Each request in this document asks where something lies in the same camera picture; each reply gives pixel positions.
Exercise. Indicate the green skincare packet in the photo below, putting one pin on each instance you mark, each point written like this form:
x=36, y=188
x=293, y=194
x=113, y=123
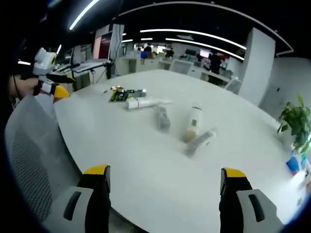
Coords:
x=119, y=95

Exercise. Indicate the white standing desk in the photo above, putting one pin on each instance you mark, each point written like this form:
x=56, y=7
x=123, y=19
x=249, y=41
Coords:
x=91, y=65

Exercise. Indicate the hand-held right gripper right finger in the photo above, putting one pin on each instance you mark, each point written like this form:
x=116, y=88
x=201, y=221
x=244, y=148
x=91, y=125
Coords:
x=234, y=208

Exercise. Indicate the gold lid skincare jar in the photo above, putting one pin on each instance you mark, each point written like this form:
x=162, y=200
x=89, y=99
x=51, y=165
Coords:
x=117, y=88

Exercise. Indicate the white long tube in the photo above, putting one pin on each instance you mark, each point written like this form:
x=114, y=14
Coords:
x=145, y=102

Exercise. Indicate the white mesh office chair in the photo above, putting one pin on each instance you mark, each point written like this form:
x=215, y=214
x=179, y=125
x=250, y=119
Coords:
x=34, y=155

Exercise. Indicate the white background office chair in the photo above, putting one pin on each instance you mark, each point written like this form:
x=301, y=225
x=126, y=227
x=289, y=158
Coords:
x=233, y=86
x=180, y=66

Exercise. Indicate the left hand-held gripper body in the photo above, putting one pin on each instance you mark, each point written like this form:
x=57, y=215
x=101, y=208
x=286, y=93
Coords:
x=43, y=61

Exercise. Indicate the grey skincare box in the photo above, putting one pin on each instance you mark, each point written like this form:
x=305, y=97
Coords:
x=139, y=93

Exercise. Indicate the long ceiling light strip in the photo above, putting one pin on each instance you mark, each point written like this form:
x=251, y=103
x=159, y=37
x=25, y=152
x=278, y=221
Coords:
x=83, y=14
x=194, y=34
x=206, y=45

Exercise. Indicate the white skincare bottle beige base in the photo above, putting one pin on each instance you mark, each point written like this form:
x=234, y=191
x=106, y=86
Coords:
x=193, y=122

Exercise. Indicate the green potted plant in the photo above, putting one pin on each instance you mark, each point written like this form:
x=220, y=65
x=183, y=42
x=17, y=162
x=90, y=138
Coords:
x=295, y=121

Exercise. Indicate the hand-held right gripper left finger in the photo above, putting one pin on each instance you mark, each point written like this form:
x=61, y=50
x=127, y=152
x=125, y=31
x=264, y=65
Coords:
x=97, y=208

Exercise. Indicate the person's left hand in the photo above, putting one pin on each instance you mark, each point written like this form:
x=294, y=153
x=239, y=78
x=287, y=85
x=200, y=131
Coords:
x=26, y=87

